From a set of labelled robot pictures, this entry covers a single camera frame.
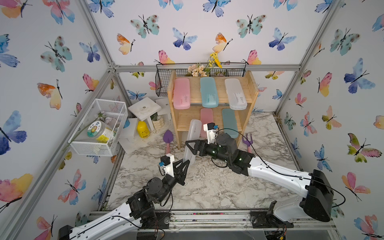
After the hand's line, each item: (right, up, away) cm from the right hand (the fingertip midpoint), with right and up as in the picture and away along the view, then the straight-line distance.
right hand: (190, 141), depth 69 cm
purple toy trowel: (-18, -1, +36) cm, 40 cm away
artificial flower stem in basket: (-46, +12, +6) cm, 48 cm away
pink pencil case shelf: (+8, +13, +20) cm, 25 cm away
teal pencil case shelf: (+22, +9, +18) cm, 30 cm away
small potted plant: (-24, +11, +36) cm, 45 cm away
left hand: (-1, -9, -1) cm, 9 cm away
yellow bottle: (-32, +5, +29) cm, 43 cm away
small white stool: (-29, +17, +23) cm, 41 cm away
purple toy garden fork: (+37, -4, +33) cm, 50 cm away
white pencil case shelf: (+2, +4, -1) cm, 4 cm away
